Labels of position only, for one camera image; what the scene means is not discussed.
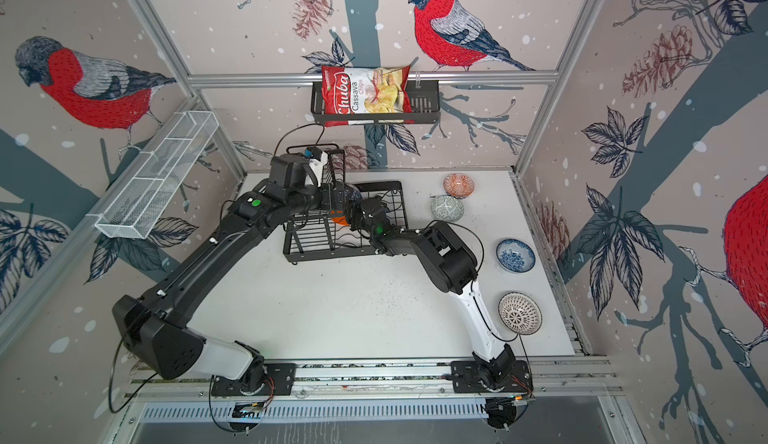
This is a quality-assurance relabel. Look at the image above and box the white lattice patterned bowl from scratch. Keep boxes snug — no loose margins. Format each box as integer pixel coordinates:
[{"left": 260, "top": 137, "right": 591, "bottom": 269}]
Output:
[{"left": 498, "top": 292, "right": 543, "bottom": 335}]

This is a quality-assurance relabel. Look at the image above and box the white mesh wall shelf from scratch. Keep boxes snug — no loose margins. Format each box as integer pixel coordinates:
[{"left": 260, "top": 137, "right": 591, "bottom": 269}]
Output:
[{"left": 95, "top": 110, "right": 219, "bottom": 239}]

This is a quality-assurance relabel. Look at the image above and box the black wall basket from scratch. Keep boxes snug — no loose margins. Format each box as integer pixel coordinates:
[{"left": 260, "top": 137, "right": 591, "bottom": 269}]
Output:
[{"left": 310, "top": 80, "right": 441, "bottom": 127}]

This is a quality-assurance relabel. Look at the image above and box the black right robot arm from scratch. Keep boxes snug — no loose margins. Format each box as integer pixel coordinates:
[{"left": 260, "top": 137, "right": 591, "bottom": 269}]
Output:
[{"left": 345, "top": 197, "right": 516, "bottom": 392}]

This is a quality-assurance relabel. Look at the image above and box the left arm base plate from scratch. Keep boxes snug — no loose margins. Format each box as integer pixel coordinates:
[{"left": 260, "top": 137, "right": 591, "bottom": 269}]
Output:
[{"left": 210, "top": 363, "right": 297, "bottom": 398}]

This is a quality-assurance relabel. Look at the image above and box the red cassava chips bag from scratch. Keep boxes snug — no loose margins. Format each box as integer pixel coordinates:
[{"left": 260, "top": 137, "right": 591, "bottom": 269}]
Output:
[{"left": 321, "top": 66, "right": 412, "bottom": 127}]

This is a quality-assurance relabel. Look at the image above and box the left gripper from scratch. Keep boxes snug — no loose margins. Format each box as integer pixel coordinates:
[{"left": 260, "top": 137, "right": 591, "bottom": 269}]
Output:
[{"left": 287, "top": 179, "right": 355, "bottom": 217}]

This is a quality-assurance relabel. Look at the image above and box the aluminium front rail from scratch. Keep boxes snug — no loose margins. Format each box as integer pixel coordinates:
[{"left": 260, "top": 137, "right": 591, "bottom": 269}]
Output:
[{"left": 122, "top": 356, "right": 619, "bottom": 403}]

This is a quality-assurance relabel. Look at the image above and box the blue white floral bowl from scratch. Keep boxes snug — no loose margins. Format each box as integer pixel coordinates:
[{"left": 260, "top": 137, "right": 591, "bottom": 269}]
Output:
[{"left": 496, "top": 238, "right": 536, "bottom": 274}]

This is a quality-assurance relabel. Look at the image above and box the red patterned bowl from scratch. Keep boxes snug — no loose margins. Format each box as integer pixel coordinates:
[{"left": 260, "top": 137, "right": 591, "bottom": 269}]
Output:
[{"left": 443, "top": 173, "right": 475, "bottom": 199}]

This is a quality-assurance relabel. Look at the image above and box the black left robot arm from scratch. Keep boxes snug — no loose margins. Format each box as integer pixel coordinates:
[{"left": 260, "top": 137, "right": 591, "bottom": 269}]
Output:
[{"left": 112, "top": 146, "right": 329, "bottom": 393}]

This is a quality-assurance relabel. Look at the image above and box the green patterned bowl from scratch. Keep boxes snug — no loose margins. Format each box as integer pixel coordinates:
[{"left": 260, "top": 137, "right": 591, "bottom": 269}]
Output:
[{"left": 430, "top": 195, "right": 465, "bottom": 222}]

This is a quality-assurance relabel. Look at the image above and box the black wire dish rack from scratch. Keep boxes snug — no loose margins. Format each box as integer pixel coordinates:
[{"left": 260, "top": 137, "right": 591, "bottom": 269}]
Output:
[{"left": 283, "top": 144, "right": 408, "bottom": 265}]

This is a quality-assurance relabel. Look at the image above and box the orange plastic bowl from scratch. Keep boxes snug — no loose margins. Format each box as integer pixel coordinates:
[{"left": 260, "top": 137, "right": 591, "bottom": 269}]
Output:
[{"left": 330, "top": 211, "right": 349, "bottom": 227}]

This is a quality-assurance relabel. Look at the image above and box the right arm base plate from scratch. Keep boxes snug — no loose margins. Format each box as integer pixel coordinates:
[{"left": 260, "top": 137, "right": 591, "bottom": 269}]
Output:
[{"left": 447, "top": 360, "right": 534, "bottom": 395}]

